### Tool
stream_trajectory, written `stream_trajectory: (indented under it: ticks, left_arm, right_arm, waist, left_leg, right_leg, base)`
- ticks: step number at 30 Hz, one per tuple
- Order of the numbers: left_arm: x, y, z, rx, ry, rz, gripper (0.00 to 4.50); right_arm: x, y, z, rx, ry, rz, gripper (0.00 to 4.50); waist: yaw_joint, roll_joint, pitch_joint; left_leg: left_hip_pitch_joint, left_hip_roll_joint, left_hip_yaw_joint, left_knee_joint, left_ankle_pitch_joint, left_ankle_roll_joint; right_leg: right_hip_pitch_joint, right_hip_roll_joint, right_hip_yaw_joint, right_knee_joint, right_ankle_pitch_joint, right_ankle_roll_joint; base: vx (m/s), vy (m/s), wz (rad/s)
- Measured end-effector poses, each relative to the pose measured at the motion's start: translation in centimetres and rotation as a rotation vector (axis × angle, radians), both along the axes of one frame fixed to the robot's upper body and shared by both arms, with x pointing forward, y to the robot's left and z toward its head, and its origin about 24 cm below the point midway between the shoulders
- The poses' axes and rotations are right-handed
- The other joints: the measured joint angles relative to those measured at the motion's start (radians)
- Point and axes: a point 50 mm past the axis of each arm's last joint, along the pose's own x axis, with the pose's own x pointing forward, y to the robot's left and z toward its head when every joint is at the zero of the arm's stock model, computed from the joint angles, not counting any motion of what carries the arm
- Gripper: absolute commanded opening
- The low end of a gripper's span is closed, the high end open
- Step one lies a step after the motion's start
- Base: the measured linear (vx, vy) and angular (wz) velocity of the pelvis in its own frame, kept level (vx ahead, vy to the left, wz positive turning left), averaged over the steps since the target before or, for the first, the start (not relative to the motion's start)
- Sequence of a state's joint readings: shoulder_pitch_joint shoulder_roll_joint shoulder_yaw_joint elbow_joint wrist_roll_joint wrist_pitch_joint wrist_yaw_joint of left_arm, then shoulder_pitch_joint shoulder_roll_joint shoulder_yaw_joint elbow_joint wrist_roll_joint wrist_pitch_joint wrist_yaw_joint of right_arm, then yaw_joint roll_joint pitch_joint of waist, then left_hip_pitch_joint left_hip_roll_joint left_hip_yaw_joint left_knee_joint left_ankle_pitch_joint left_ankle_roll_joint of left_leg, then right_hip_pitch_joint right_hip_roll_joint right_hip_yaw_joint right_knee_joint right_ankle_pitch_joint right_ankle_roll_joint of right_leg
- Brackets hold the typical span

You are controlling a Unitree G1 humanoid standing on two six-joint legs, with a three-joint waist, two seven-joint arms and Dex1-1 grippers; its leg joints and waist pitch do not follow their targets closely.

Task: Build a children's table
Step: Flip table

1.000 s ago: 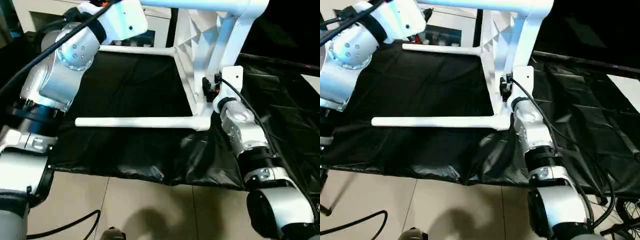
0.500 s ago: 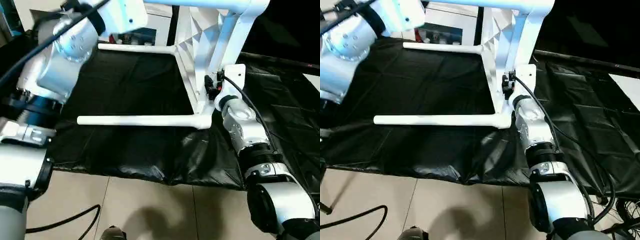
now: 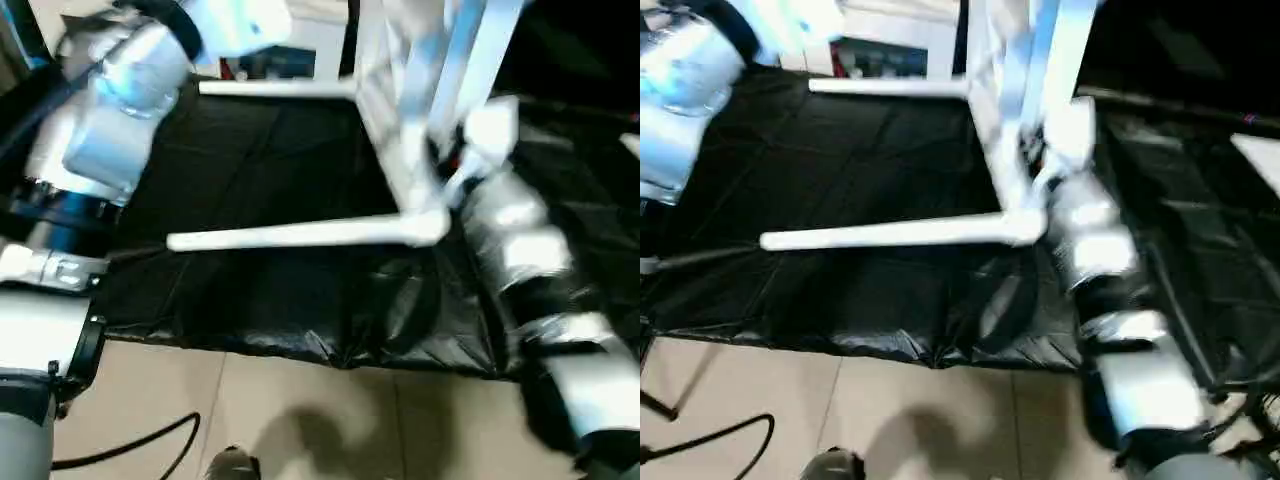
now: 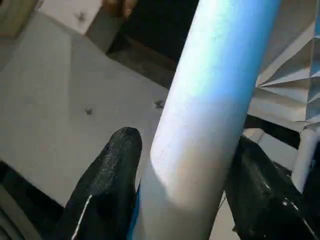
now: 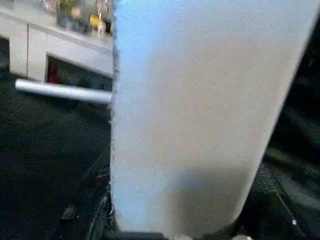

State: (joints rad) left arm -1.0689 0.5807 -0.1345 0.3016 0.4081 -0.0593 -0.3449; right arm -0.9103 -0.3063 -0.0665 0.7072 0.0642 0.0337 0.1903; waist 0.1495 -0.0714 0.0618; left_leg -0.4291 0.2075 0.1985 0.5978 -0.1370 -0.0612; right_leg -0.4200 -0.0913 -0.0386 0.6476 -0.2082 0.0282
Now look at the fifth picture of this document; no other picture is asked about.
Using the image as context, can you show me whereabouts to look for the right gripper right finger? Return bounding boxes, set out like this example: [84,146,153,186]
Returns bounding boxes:
[234,161,309,240]

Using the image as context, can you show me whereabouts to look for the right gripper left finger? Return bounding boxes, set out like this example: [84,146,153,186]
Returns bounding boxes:
[84,149,119,240]

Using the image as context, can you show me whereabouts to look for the black mat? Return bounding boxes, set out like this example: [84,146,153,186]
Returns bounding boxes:
[0,37,320,240]

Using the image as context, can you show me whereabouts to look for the white plastic table leg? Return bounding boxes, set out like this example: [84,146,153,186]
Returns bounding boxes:
[14,78,114,105]
[109,0,320,239]

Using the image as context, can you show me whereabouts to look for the grey black toy figure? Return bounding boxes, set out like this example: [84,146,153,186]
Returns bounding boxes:
[56,0,91,34]

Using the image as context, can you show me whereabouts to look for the white cabinet with glass doors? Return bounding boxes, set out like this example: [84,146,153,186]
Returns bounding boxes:
[0,0,116,91]

